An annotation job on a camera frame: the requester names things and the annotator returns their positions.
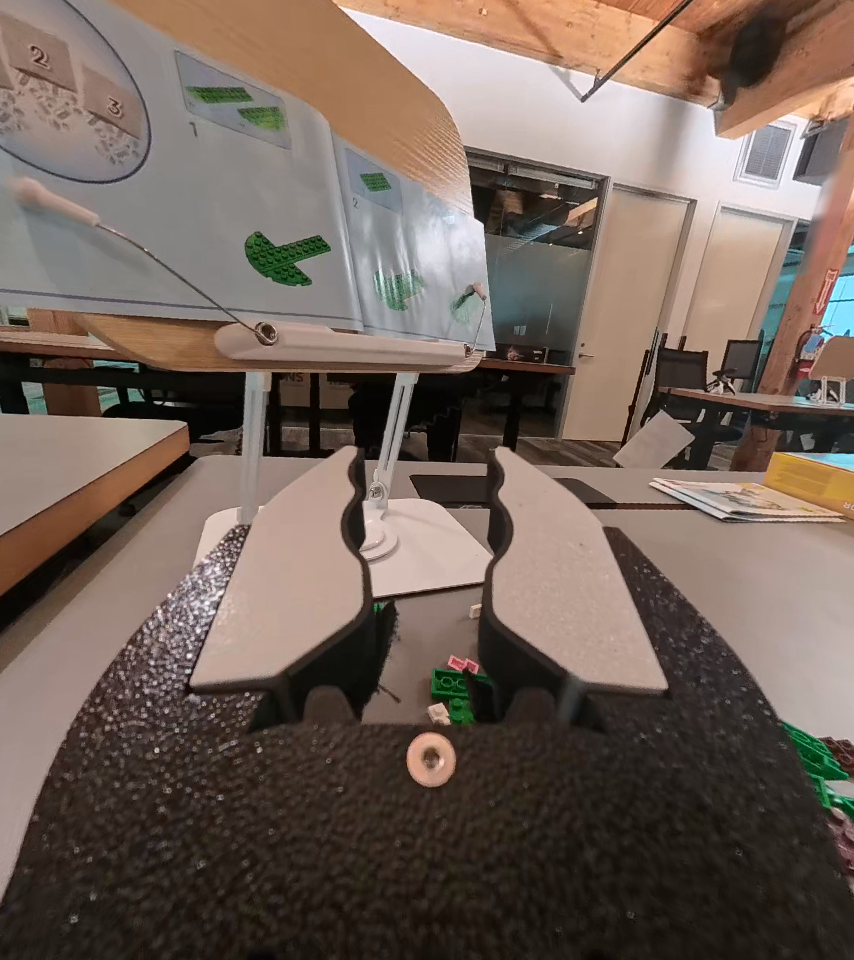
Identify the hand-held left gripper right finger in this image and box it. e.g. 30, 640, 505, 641
478, 447, 669, 725

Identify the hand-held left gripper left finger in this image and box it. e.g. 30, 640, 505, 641
188, 445, 398, 721

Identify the green lego piece with hole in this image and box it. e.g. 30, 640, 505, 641
430, 667, 489, 702

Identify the yellow lego box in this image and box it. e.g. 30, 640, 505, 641
763, 451, 854, 535

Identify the open lego instruction booklet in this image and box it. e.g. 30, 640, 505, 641
0, 0, 489, 350

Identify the white paper sheet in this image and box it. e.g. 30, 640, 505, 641
613, 410, 696, 470

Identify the stack of instruction booklets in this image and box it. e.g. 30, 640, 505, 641
649, 477, 844, 524

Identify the black office chair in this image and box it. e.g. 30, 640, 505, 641
625, 330, 707, 444

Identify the grey table with wooden edge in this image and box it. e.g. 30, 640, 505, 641
0, 411, 191, 639

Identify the dark wooden office table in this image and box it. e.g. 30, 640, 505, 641
659, 386, 854, 466

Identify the white door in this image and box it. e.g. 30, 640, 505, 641
685, 204, 795, 361
562, 183, 696, 444

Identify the glass office door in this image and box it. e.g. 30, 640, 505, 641
468, 150, 608, 369

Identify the red fire extinguisher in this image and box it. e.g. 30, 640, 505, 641
796, 324, 827, 380

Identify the small wooden book stand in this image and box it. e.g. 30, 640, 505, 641
809, 335, 854, 406

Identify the wooden book stand white base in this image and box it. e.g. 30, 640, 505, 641
0, 0, 499, 601

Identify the black table cable cover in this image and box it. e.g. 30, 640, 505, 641
410, 472, 615, 511

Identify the wooden support post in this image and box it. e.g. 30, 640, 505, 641
730, 30, 854, 470

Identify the wall air vent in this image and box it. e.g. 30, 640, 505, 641
734, 120, 799, 185

